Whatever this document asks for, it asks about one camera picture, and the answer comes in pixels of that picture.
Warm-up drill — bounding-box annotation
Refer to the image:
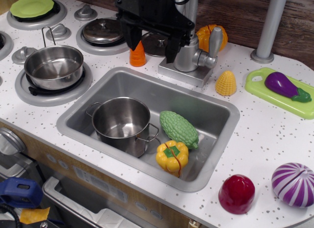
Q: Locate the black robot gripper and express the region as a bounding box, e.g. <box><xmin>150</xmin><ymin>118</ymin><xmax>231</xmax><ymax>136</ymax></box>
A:
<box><xmin>115</xmin><ymin>0</ymin><xmax>195</xmax><ymax>63</ymax></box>

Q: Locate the silver toy faucet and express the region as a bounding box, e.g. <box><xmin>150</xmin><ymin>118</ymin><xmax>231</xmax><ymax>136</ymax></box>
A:
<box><xmin>158</xmin><ymin>0</ymin><xmax>223</xmax><ymax>87</ymax></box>

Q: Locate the steel lid on counter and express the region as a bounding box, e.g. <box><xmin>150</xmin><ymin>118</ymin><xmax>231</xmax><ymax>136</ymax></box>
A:
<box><xmin>141</xmin><ymin>32</ymin><xmax>168</xmax><ymax>57</ymax></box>

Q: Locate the orange carrot toy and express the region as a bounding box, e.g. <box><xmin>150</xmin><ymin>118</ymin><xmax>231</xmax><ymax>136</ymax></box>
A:
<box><xmin>130</xmin><ymin>41</ymin><xmax>146</xmax><ymax>67</ymax></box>

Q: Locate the orange pumpkin toy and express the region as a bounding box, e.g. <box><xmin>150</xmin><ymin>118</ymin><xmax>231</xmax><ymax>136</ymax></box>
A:
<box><xmin>196</xmin><ymin>24</ymin><xmax>228</xmax><ymax>52</ymax></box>

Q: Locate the back right grey burner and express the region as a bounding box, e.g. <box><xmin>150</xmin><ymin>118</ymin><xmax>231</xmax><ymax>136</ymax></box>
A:
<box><xmin>76</xmin><ymin>25</ymin><xmax>129</xmax><ymax>56</ymax></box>

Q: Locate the steel lid on burner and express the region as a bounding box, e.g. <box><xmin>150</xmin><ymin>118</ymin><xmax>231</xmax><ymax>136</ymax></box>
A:
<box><xmin>82</xmin><ymin>18</ymin><xmax>123</xmax><ymax>44</ymax></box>

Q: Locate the grey stove knob top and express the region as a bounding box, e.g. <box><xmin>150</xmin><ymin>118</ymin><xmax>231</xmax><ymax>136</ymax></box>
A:
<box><xmin>74</xmin><ymin>4</ymin><xmax>98</xmax><ymax>21</ymax></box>

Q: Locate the grey stove knob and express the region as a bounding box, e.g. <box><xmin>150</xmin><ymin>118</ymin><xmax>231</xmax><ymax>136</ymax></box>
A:
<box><xmin>46</xmin><ymin>24</ymin><xmax>71</xmax><ymax>41</ymax></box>
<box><xmin>12</xmin><ymin>46</ymin><xmax>37</xmax><ymax>65</ymax></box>
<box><xmin>74</xmin><ymin>4</ymin><xmax>98</xmax><ymax>21</ymax></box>

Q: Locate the yellow corn toy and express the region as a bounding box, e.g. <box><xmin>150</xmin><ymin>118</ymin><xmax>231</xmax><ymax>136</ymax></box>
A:
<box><xmin>215</xmin><ymin>70</ymin><xmax>236</xmax><ymax>96</ymax></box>

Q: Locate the green bitter melon toy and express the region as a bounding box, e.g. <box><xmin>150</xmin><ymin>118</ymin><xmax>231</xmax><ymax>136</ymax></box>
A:
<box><xmin>159</xmin><ymin>111</ymin><xmax>199</xmax><ymax>149</ymax></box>

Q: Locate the grey stove knob middle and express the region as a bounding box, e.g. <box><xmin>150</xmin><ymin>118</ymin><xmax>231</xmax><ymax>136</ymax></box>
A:
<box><xmin>46</xmin><ymin>24</ymin><xmax>71</xmax><ymax>41</ymax></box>

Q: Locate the back left grey burner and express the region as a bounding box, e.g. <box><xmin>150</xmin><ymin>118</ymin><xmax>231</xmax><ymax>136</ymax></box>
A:
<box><xmin>6</xmin><ymin>0</ymin><xmax>67</xmax><ymax>30</ymax></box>

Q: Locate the grey toy sink basin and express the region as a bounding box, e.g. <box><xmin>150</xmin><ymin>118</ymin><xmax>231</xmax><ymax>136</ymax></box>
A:
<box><xmin>56</xmin><ymin>67</ymin><xmax>240</xmax><ymax>192</ymax></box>

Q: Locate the grey vertical pole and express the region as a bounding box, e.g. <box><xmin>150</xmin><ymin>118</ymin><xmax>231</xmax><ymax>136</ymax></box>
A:
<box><xmin>251</xmin><ymin>0</ymin><xmax>287</xmax><ymax>64</ymax></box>

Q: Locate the green cutting board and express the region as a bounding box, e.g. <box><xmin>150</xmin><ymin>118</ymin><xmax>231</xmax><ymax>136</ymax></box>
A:
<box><xmin>245</xmin><ymin>67</ymin><xmax>314</xmax><ymax>119</ymax></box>

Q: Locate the yellow bell pepper toy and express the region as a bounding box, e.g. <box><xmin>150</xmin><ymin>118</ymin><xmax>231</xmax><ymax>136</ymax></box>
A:
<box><xmin>156</xmin><ymin>140</ymin><xmax>189</xmax><ymax>177</ymax></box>

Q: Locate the green plastic plate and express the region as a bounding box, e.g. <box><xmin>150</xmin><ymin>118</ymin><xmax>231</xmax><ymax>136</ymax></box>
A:
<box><xmin>9</xmin><ymin>0</ymin><xmax>54</xmax><ymax>19</ymax></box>

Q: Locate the purple eggplant toy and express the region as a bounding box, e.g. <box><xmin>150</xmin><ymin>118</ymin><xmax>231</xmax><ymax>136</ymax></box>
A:
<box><xmin>264</xmin><ymin>72</ymin><xmax>312</xmax><ymax>103</ymax></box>

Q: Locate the grey stove knob left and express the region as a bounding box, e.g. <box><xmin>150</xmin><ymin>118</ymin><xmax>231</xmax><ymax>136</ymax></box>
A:
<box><xmin>12</xmin><ymin>46</ymin><xmax>37</xmax><ymax>65</ymax></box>

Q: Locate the front grey stove burner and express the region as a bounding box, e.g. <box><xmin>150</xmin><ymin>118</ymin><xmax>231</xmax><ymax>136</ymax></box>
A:
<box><xmin>15</xmin><ymin>63</ymin><xmax>93</xmax><ymax>107</ymax></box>

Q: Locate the far left grey burner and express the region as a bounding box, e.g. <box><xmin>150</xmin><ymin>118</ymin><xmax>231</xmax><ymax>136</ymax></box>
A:
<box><xmin>0</xmin><ymin>31</ymin><xmax>14</xmax><ymax>60</ymax></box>

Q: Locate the dark red half fruit toy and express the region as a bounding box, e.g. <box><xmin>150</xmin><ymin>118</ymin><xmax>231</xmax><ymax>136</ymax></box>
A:
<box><xmin>218</xmin><ymin>174</ymin><xmax>255</xmax><ymax>215</ymax></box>

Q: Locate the grey round dial front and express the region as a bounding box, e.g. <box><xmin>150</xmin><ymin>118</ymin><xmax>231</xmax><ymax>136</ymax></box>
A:
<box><xmin>0</xmin><ymin>127</ymin><xmax>26</xmax><ymax>156</ymax></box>

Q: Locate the purple striped onion toy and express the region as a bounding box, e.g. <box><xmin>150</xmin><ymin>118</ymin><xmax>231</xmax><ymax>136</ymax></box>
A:
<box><xmin>271</xmin><ymin>163</ymin><xmax>314</xmax><ymax>208</ymax></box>

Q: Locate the steel pot with handles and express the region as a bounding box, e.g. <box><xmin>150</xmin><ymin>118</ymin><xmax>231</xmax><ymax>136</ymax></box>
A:
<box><xmin>86</xmin><ymin>97</ymin><xmax>159</xmax><ymax>158</ymax></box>

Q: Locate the steel saucepan with wire handle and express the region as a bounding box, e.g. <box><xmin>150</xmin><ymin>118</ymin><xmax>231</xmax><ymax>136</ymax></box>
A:
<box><xmin>24</xmin><ymin>26</ymin><xmax>84</xmax><ymax>91</ymax></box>

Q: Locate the grey oven door handle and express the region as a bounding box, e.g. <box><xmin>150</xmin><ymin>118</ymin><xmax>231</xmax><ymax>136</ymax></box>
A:
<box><xmin>42</xmin><ymin>176</ymin><xmax>154</xmax><ymax>228</ymax></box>

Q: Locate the black cable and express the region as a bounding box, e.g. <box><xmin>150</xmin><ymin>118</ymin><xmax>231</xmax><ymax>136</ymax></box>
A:
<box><xmin>0</xmin><ymin>203</ymin><xmax>22</xmax><ymax>228</ymax></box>

